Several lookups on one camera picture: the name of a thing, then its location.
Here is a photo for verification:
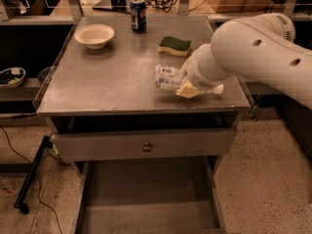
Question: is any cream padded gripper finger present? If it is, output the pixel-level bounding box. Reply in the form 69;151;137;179
175;80;200;98
181;56;194;70

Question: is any white bowl with items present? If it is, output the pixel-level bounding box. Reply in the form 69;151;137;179
0;67;26;88

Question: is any grey drawer cabinet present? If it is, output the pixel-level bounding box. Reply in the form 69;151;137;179
38;15;250;229

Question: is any green yellow sponge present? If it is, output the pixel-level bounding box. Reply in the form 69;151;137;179
158;36;191;57

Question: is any clear plastic bottle white label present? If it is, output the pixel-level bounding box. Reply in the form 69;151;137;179
153;64;225;96

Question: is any blue soda can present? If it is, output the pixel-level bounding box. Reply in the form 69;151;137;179
130;0;146;33

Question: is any white paper bowl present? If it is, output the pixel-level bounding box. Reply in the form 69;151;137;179
74;24;115;50

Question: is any black floor cable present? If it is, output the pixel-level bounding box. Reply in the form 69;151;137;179
0;124;63;234

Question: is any open grey middle drawer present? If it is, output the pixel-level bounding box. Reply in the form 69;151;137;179
70;157;226;234

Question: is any grey top drawer with knob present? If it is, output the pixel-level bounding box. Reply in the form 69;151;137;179
52;128;237;161

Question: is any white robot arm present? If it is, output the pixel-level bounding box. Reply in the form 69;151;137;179
176;13;312;108

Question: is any black bar on floor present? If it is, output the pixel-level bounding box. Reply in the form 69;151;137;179
14;136;50;215

